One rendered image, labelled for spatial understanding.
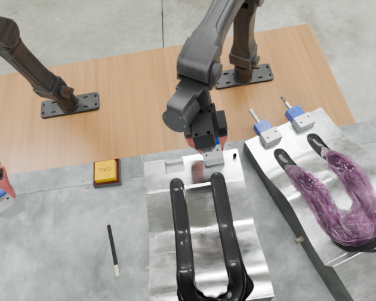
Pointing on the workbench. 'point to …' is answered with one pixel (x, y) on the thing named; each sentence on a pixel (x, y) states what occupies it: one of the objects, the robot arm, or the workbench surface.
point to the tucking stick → (113, 251)
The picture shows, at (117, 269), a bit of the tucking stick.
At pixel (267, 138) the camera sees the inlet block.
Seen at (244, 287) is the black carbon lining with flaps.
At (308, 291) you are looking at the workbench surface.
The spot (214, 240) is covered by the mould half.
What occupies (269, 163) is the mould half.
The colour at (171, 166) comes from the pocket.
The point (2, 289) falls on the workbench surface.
